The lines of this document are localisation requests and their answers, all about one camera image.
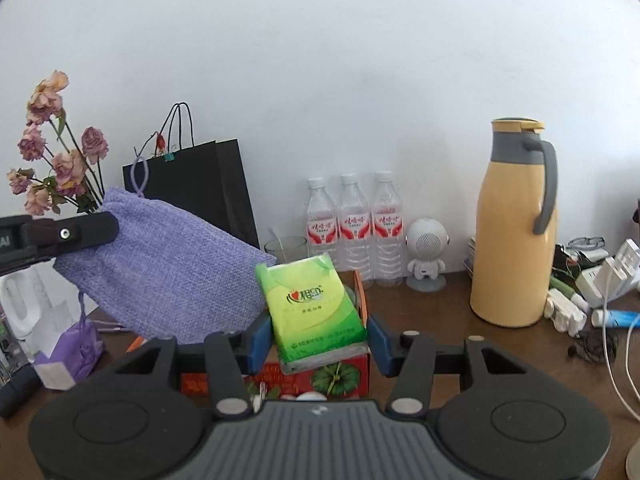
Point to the dried pink flowers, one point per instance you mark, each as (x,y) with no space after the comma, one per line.
(65,170)

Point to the eyeglasses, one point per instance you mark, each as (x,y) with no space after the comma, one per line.
(587,242)

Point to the clear water bottle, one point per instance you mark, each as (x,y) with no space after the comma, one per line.
(321,225)
(355,225)
(388,230)

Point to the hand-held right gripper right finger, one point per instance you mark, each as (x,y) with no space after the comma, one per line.
(380,347)

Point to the clear glass cup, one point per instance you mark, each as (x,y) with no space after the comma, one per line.
(287,250)

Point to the black paper bag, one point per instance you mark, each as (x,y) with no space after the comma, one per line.
(200,180)

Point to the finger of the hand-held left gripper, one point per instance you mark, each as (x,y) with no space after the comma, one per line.
(85,230)

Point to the blue tube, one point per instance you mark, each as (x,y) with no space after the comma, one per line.
(617,317)

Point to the green tissue pack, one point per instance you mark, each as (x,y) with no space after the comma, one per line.
(310,310)

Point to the white robot speaker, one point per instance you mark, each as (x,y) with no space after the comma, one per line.
(426,250)

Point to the red cardboard box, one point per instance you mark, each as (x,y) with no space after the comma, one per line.
(295,385)

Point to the green binder clip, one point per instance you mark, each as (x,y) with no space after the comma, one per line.
(169,156)

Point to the yellow thermos jug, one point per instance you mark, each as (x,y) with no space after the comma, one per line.
(510,245)

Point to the white detergent bottle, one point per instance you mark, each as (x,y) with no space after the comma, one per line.
(20,305)

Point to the power strip with chargers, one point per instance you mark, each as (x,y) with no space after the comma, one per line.
(615,272)

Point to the small red ornament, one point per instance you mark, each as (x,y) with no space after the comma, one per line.
(160,141)

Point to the purple tissue box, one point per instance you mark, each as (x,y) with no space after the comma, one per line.
(75,355)

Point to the black earphones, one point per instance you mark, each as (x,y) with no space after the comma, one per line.
(592,345)

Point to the white power strip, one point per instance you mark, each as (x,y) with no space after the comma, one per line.
(565,310)

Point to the black handheld device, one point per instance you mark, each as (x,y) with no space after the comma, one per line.
(17,392)

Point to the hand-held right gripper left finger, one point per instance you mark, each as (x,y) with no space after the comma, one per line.
(262,345)

